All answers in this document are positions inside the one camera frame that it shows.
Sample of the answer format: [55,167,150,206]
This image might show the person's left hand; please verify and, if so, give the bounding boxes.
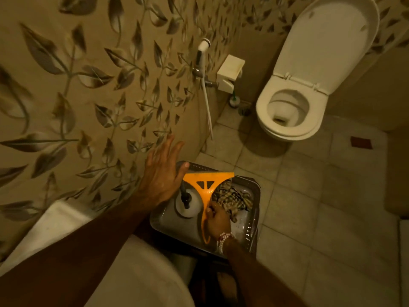
[134,134,190,208]

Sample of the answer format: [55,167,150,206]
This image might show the person's right hand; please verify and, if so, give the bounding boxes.
[206,201,232,242]

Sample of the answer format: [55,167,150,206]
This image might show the checkered cleaning cloth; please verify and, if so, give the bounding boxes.
[212,179,253,223]

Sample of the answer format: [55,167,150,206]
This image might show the white spray bottle black trigger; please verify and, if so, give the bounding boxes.
[175,180,204,219]

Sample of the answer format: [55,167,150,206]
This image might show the orange plastic squeegee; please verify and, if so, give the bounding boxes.
[182,171,236,245]

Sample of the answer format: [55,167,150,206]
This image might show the person's right forearm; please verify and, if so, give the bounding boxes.
[222,239,307,307]

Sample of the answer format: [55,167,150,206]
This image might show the person's left forearm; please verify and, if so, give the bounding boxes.
[0,201,151,307]

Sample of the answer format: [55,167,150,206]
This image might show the grey plastic basket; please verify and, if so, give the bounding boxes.
[149,161,261,259]

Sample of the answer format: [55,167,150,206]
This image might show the white ceramic sink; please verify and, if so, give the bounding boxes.
[0,200,196,307]

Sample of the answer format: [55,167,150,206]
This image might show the white toilet paper box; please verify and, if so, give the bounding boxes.
[216,54,246,94]

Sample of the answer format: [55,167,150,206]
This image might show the white bidet sprayer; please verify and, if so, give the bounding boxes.
[191,38,214,141]

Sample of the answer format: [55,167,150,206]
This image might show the red and white bead bracelets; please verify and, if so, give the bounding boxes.
[216,232,236,255]

